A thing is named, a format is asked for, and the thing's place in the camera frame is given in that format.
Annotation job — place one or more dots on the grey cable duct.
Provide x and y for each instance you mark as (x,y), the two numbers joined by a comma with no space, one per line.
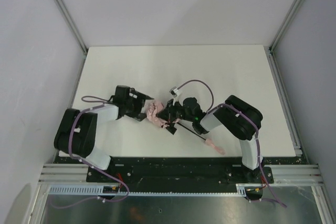
(107,190)

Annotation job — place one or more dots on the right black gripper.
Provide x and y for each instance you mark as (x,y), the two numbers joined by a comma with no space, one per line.
(169,115)

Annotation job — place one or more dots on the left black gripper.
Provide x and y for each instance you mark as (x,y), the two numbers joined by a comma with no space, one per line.
(142,106)

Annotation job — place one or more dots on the right aluminium corner post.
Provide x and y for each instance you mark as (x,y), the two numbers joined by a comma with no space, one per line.
(290,15)

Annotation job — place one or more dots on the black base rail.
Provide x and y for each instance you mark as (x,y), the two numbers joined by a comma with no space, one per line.
(182,175)

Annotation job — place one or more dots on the aluminium corner post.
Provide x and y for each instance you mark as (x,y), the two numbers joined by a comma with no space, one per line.
(71,25)
(290,15)

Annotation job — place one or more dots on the left aluminium corner post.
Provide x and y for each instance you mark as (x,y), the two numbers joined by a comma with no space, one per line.
(71,25)

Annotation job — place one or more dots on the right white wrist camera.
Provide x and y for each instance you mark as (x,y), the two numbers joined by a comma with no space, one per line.
(176,93)

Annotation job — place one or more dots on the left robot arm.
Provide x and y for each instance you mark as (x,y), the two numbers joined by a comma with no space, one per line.
(76,135)

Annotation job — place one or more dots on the pink folding umbrella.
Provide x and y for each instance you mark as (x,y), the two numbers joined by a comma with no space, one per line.
(152,115)

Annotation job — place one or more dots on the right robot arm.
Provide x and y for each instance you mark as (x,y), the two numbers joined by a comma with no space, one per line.
(239,117)

